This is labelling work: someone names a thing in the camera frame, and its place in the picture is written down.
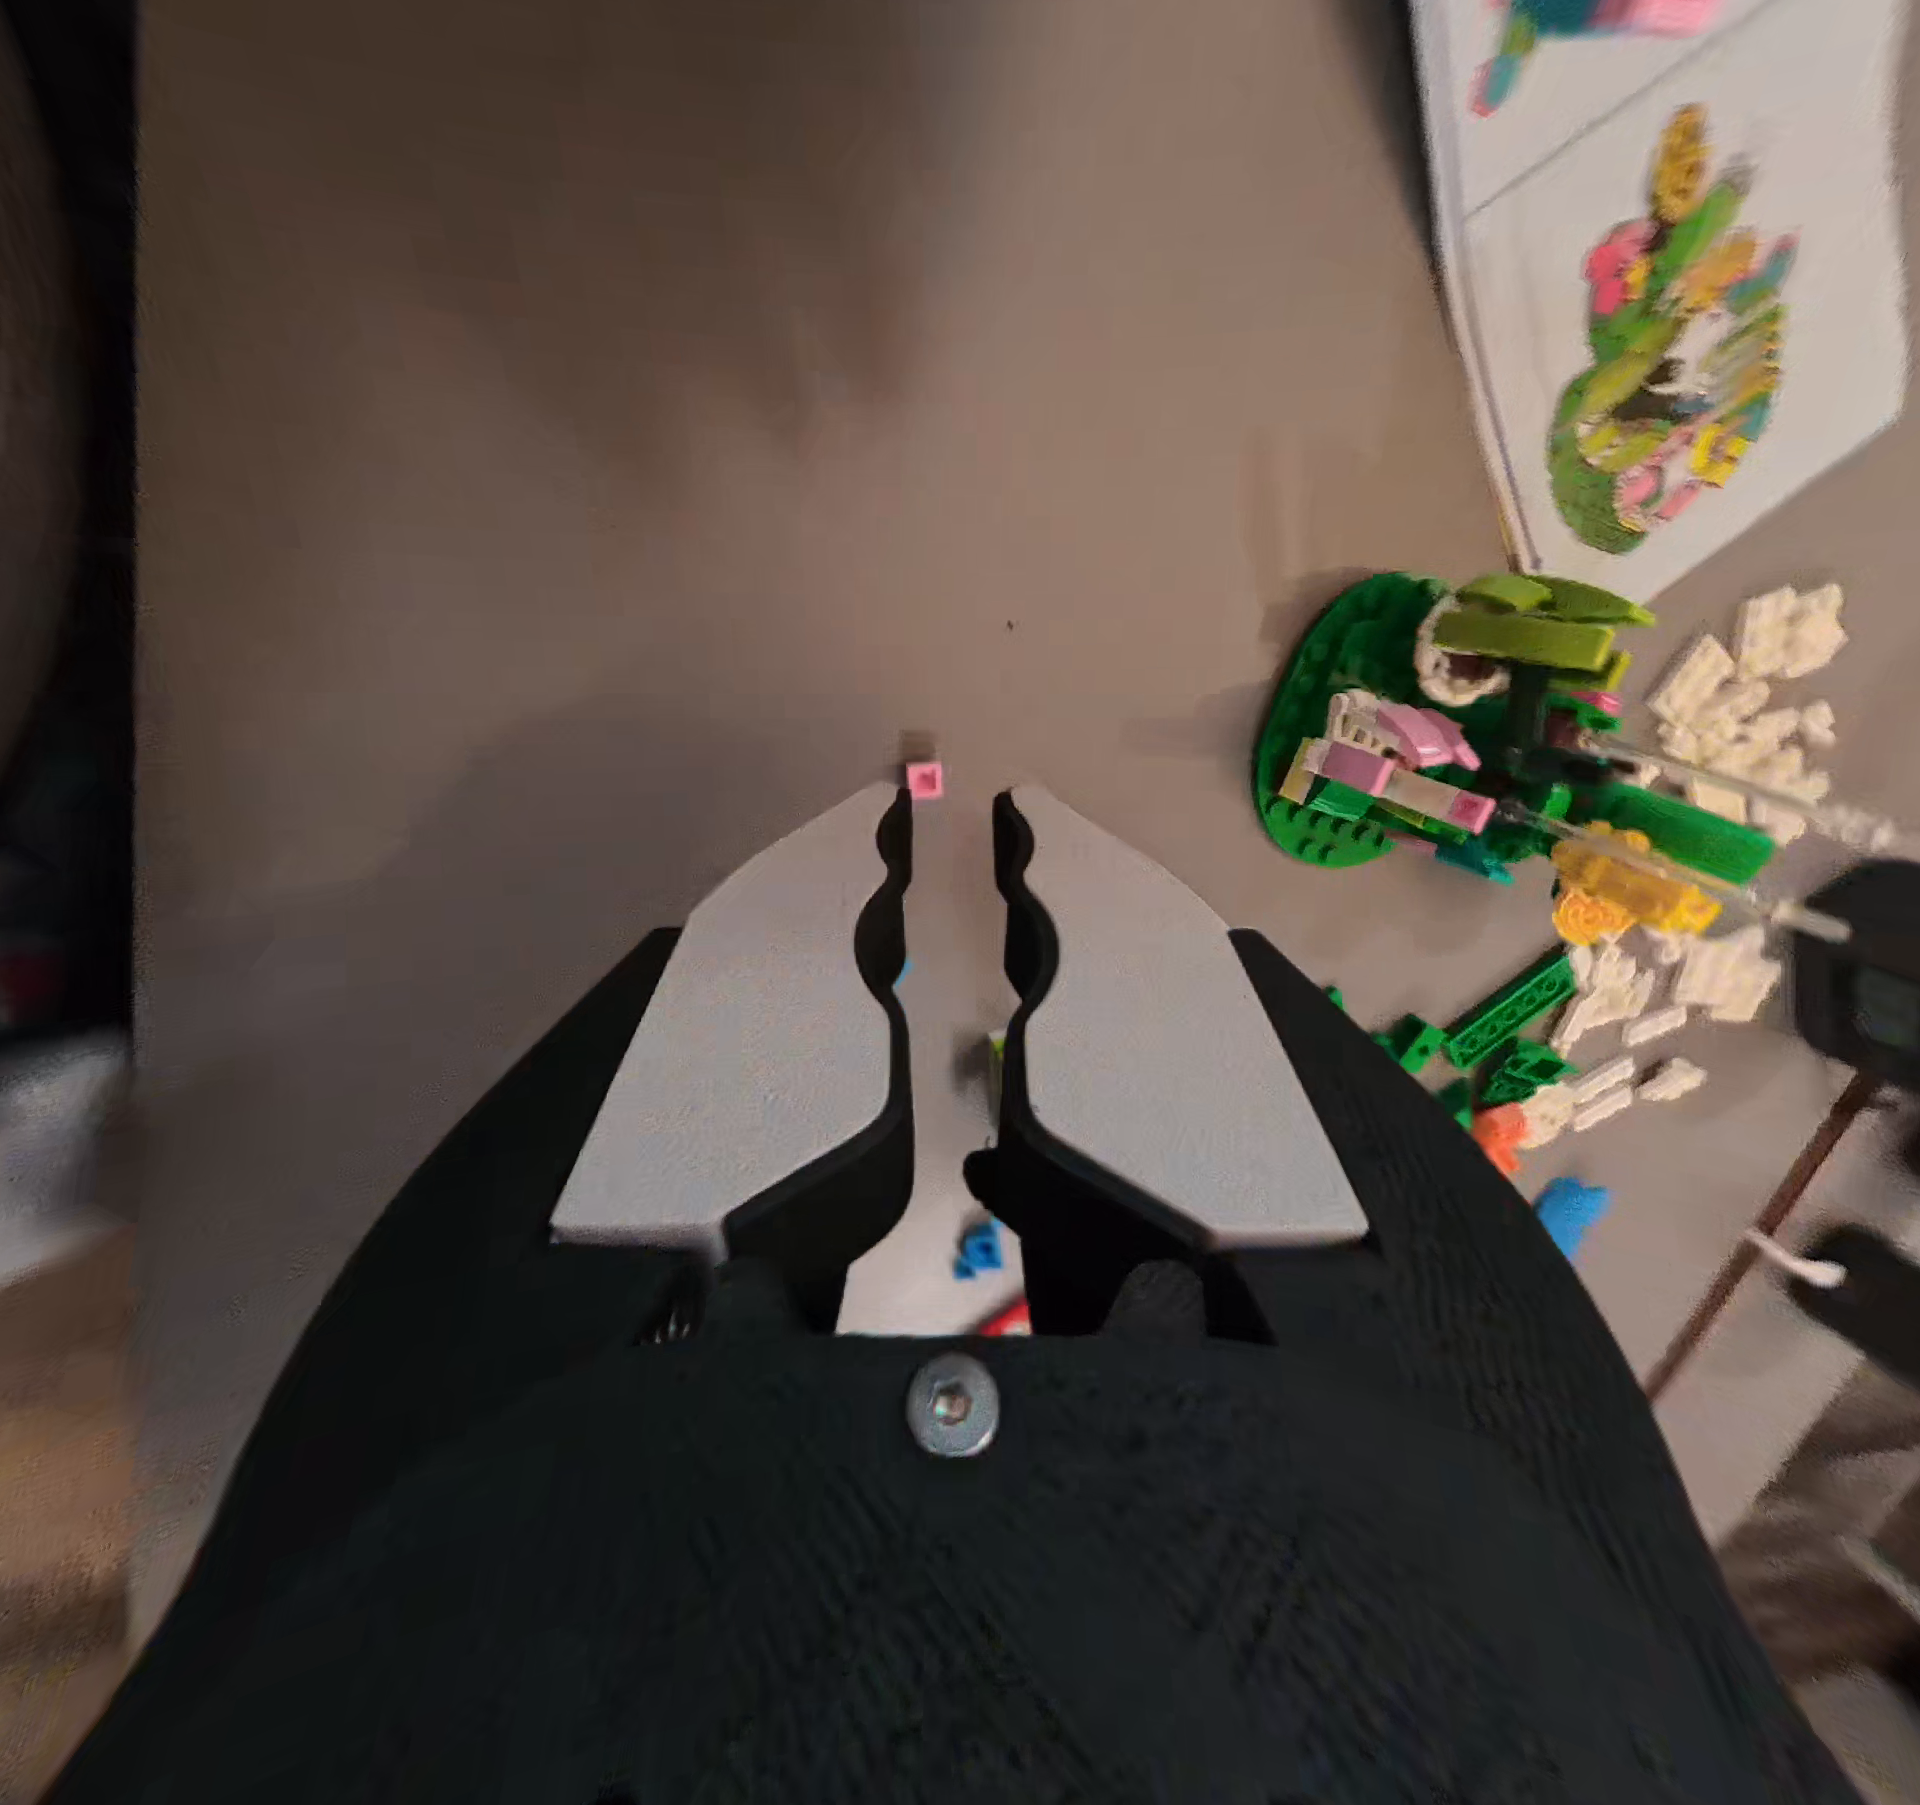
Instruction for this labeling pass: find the thin brown rod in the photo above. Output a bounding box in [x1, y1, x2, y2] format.
[1648, 1072, 1896, 1399]

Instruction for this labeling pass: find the brick instruction booklet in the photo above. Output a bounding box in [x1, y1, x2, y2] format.
[1380, 0, 1920, 608]

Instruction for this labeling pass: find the green brick flower model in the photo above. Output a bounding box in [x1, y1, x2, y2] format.
[1257, 572, 1853, 921]

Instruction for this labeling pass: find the pile of white bricks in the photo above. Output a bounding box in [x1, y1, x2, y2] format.
[1538, 927, 1787, 1155]
[1648, 583, 1896, 851]

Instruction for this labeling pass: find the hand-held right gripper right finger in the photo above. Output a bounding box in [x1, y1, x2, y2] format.
[964, 785, 1372, 1336]

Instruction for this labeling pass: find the blue rounded brick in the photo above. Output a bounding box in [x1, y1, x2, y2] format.
[1534, 1175, 1616, 1264]

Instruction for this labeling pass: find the long green brick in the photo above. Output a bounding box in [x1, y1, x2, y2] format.
[1444, 952, 1581, 1073]

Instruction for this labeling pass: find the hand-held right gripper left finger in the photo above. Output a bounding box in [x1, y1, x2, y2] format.
[550, 783, 920, 1336]

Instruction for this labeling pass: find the black device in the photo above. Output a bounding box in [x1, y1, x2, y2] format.
[1791, 861, 1920, 1090]

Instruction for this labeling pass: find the yellow brick cluster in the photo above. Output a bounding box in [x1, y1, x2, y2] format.
[1551, 827, 1724, 947]

